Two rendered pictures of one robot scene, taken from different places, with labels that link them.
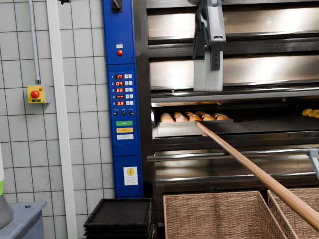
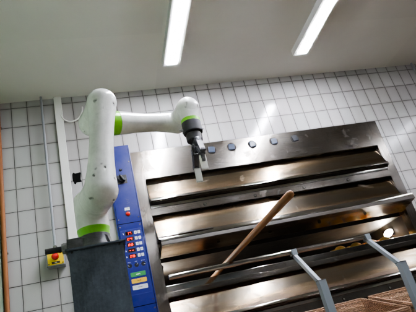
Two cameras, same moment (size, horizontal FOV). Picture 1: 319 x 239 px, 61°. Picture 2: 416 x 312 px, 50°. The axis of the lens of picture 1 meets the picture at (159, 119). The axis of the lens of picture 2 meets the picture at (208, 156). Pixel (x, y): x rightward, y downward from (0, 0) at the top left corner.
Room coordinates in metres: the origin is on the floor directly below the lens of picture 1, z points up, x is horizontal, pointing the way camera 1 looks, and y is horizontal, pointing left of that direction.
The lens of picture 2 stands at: (-1.23, 0.36, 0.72)
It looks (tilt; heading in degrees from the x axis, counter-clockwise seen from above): 24 degrees up; 344
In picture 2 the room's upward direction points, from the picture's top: 15 degrees counter-clockwise
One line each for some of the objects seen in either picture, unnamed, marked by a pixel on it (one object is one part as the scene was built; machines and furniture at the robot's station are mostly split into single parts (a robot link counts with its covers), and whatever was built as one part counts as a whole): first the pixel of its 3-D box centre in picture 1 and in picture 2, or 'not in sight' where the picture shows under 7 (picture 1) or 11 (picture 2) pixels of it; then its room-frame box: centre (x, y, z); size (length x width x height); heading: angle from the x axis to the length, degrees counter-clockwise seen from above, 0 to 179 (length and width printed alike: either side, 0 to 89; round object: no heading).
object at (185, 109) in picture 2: not in sight; (187, 111); (0.56, -0.11, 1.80); 0.13 x 0.11 x 0.14; 17
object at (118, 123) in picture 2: not in sight; (98, 122); (0.56, 0.31, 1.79); 0.18 x 0.13 x 0.12; 107
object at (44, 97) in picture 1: (38, 94); (56, 258); (1.47, 0.64, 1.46); 0.10 x 0.07 x 0.10; 90
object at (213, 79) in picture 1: (213, 71); (203, 161); (0.48, -0.10, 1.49); 0.03 x 0.01 x 0.07; 91
